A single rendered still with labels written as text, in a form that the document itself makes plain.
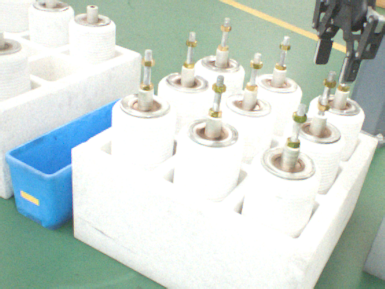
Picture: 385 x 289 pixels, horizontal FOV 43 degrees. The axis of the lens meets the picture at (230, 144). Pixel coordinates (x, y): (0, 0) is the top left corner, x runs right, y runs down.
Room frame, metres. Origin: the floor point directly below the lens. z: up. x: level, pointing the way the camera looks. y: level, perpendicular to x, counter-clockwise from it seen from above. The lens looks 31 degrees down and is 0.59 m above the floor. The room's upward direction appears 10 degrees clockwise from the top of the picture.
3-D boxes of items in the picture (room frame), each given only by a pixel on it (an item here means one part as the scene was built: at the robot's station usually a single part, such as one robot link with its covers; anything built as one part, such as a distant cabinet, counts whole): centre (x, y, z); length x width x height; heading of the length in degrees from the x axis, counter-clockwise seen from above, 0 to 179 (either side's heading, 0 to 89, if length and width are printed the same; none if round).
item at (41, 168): (0.75, 0.26, 0.06); 0.30 x 0.11 x 0.12; 156
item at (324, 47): (0.69, -0.11, 0.37); 0.02 x 0.01 x 0.04; 116
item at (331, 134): (0.66, -0.13, 0.25); 0.08 x 0.08 x 0.01
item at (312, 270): (0.70, -0.02, 0.09); 0.39 x 0.39 x 0.18; 67
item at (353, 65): (0.62, -0.15, 0.38); 0.03 x 0.01 x 0.05; 26
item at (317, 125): (0.66, -0.13, 0.26); 0.02 x 0.02 x 0.03
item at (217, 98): (0.60, 0.03, 0.30); 0.01 x 0.01 x 0.08; 89
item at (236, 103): (0.70, -0.02, 0.25); 0.08 x 0.08 x 0.01
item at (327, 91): (0.66, -0.13, 0.31); 0.01 x 0.01 x 0.08; 39
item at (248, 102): (0.70, -0.02, 0.26); 0.02 x 0.02 x 0.03
